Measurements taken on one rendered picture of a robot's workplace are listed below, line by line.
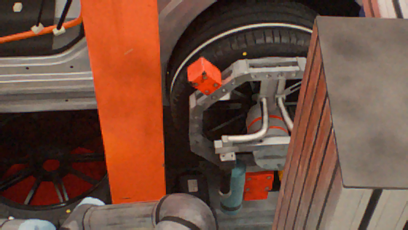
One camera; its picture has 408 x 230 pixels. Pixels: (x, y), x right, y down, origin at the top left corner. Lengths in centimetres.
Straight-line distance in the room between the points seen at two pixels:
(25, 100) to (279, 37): 94
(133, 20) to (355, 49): 79
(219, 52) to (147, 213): 83
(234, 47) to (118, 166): 55
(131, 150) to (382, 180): 122
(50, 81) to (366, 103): 174
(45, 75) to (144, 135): 69
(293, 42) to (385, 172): 148
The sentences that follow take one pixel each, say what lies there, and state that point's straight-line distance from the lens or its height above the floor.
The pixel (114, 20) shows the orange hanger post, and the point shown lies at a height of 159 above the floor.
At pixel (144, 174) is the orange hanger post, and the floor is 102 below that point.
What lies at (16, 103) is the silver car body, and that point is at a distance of 239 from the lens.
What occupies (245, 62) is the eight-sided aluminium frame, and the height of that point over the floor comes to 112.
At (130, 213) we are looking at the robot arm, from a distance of 139.
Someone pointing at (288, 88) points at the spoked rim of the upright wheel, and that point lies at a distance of 222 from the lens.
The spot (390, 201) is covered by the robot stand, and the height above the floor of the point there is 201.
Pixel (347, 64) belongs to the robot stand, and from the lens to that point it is 69.
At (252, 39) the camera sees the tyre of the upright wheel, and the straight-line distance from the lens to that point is 202.
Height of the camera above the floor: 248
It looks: 49 degrees down
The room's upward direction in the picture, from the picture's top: 7 degrees clockwise
